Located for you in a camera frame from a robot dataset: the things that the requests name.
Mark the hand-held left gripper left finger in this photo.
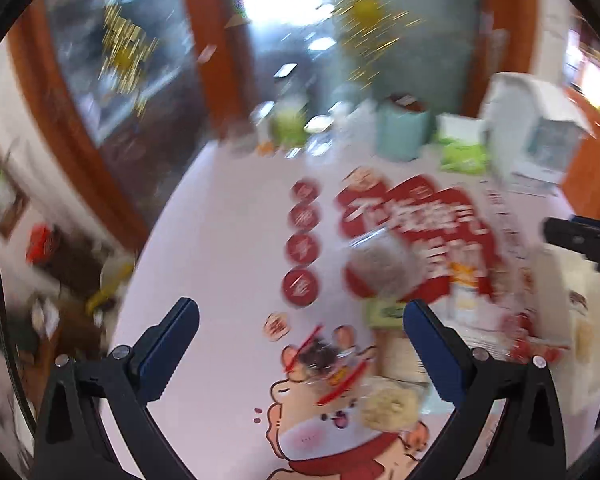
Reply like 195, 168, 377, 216
32, 297, 201, 480

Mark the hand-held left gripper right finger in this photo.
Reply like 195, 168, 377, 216
402, 299, 566, 480

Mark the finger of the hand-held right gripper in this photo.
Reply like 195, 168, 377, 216
542, 215, 600, 278

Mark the white bag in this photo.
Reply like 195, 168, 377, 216
530, 250, 600, 416

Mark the red snack packet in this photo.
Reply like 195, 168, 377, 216
505, 310, 571, 366

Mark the green label snack packet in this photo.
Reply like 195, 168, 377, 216
362, 297, 413, 331

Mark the yellow white snack packet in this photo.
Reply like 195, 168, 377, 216
447, 260, 491, 321

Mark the wooden cabinet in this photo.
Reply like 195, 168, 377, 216
562, 25, 600, 221

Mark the round pale pastry packet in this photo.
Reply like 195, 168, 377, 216
360, 385, 423, 433

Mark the yellow plastic object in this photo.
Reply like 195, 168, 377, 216
85, 255, 136, 316

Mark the clear packet grey cake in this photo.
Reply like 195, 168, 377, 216
347, 230, 421, 298

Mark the dark filling snack packet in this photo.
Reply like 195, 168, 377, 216
285, 327, 376, 403

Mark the white countertop cabinet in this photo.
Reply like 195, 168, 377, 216
480, 72, 593, 196

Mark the green tissue box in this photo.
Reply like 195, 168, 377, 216
435, 115, 488, 176

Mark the red plastic object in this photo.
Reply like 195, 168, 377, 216
25, 225, 58, 263

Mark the teal canister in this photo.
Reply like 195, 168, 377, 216
377, 95, 428, 161

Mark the green label glass jar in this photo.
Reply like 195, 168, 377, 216
270, 100, 308, 148

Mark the gold tinsel decoration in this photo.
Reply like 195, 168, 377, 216
330, 0, 426, 86

